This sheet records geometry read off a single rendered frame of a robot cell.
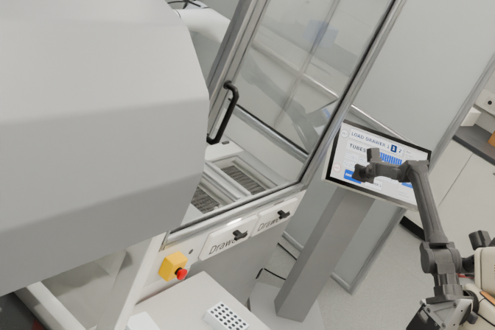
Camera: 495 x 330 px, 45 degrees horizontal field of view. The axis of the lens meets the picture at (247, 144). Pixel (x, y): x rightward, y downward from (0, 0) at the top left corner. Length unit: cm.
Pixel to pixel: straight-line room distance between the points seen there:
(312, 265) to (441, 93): 120
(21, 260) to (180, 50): 46
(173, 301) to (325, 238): 126
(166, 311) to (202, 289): 19
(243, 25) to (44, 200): 77
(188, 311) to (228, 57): 87
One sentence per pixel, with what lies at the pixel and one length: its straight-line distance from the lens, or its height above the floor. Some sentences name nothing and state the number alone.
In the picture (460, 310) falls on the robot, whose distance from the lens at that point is 190.
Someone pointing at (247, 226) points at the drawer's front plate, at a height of 90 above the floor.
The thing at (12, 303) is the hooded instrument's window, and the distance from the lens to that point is 104.
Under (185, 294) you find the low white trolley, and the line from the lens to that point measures 205.
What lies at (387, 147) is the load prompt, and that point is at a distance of 294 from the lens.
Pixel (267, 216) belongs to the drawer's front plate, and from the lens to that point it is 235.
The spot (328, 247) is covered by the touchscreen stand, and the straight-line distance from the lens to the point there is 312.
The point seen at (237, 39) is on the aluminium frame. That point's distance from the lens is 150.
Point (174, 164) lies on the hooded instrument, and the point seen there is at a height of 153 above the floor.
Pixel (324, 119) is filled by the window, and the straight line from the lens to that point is 235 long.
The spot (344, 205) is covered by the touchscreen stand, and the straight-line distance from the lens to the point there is 299.
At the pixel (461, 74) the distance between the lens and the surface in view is 347.
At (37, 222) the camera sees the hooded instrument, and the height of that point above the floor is 150.
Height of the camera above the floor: 204
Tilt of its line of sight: 23 degrees down
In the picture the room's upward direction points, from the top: 25 degrees clockwise
